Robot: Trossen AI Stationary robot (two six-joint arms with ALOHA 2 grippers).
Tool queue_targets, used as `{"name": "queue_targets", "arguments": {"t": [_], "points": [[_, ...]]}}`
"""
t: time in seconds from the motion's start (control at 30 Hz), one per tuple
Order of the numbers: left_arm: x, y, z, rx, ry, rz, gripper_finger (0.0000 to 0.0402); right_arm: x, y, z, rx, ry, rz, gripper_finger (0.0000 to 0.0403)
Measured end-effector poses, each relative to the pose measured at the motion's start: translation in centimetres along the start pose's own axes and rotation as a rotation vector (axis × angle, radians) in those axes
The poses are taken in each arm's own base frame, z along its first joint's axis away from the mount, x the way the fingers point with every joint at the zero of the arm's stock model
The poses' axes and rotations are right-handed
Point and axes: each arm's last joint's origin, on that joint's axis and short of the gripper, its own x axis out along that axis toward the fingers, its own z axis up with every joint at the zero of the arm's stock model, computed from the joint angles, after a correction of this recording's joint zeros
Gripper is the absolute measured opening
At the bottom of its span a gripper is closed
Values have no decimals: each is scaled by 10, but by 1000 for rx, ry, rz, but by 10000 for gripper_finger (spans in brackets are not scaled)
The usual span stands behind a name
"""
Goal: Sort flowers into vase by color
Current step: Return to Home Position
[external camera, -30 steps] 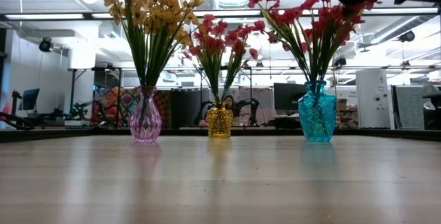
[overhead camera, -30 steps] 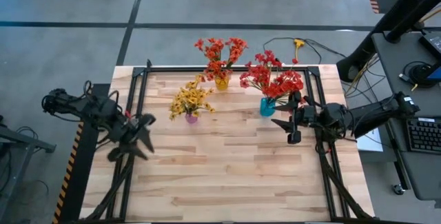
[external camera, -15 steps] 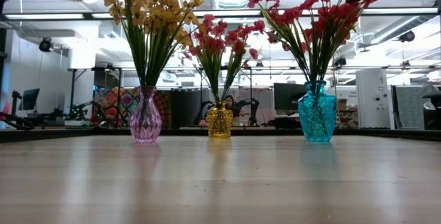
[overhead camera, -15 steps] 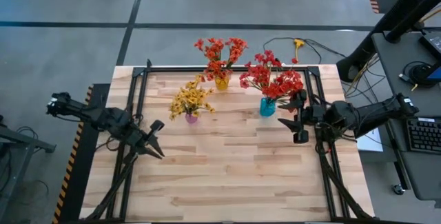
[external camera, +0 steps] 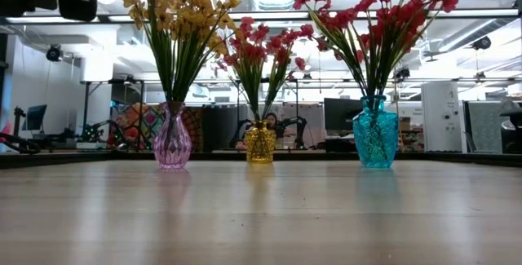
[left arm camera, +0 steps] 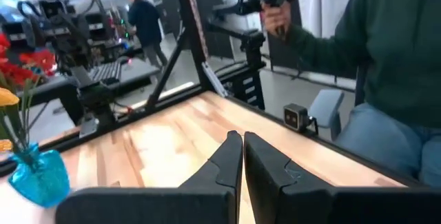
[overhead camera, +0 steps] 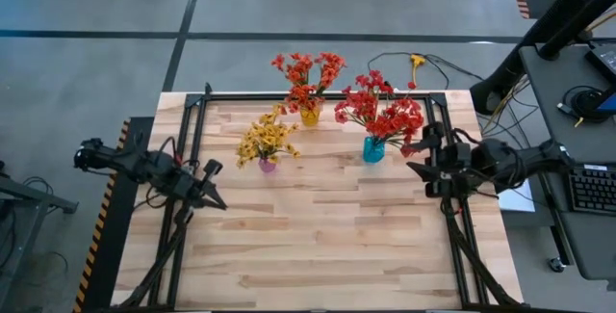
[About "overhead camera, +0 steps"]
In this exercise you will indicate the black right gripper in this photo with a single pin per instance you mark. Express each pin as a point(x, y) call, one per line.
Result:
point(452, 168)

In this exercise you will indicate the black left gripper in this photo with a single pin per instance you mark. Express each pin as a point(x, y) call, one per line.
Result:
point(195, 185)

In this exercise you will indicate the orange artificial flower bunch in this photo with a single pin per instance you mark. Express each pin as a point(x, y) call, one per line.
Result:
point(303, 95)
point(332, 67)
point(298, 70)

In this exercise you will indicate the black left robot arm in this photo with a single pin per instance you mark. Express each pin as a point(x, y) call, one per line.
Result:
point(144, 166)

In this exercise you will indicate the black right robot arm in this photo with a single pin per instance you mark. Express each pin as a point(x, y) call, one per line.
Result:
point(529, 161)

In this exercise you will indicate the blue glass vase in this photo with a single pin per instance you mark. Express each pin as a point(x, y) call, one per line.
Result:
point(373, 151)

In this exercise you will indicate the pink glass vase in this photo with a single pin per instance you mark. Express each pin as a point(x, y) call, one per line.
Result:
point(267, 166)

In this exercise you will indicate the yellow glass vase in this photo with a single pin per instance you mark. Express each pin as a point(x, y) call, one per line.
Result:
point(310, 119)

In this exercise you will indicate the yellow power plug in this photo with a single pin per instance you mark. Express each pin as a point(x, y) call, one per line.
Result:
point(418, 60)

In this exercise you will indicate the white paper sheet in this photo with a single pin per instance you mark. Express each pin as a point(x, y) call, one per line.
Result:
point(517, 202)

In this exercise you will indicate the grey office desk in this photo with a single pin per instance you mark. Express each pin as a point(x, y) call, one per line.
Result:
point(568, 125)

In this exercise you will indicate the black desk caster wheel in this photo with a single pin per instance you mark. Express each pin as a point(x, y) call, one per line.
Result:
point(557, 265)

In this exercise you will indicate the black computer keyboard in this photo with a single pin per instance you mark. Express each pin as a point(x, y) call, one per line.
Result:
point(594, 190)

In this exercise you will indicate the grey side desk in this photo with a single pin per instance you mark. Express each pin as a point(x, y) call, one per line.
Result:
point(33, 192)

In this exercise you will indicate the black tower fan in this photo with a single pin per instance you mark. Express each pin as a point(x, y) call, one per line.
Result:
point(553, 19)

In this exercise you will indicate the black laptop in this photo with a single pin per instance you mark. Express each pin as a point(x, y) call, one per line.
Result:
point(604, 60)

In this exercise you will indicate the black metal table frame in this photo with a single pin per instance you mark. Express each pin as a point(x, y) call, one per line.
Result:
point(240, 96)

